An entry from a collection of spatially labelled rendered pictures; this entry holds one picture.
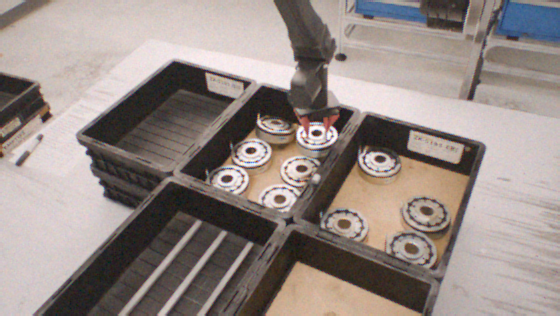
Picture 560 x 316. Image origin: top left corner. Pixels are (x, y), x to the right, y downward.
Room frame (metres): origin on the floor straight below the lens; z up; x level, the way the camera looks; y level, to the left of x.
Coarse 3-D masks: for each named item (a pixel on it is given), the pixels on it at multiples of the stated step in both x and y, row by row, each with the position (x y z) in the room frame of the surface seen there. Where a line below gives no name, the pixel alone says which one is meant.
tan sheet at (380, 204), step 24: (408, 168) 0.82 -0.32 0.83; (432, 168) 0.81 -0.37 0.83; (360, 192) 0.75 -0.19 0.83; (384, 192) 0.74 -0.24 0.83; (408, 192) 0.74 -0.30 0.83; (432, 192) 0.74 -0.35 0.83; (456, 192) 0.73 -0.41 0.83; (384, 216) 0.67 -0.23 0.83; (384, 240) 0.61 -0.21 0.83; (432, 240) 0.60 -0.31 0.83
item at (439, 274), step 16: (368, 112) 0.92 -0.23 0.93; (352, 128) 0.87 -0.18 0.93; (416, 128) 0.85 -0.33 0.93; (432, 128) 0.85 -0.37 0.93; (480, 144) 0.78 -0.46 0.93; (336, 160) 0.76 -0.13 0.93; (480, 160) 0.73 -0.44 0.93; (464, 192) 0.64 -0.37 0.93; (304, 208) 0.62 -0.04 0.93; (464, 208) 0.60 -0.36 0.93; (304, 224) 0.58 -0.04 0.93; (352, 240) 0.54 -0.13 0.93; (448, 240) 0.53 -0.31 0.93; (384, 256) 0.50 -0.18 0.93; (448, 256) 0.49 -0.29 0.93; (432, 272) 0.46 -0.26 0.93
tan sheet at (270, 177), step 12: (252, 132) 0.99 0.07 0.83; (276, 144) 0.94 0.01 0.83; (288, 144) 0.93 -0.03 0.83; (276, 156) 0.89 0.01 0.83; (288, 156) 0.89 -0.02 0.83; (276, 168) 0.85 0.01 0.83; (252, 180) 0.81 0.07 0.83; (264, 180) 0.81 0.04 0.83; (276, 180) 0.80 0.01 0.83; (252, 192) 0.77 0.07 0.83
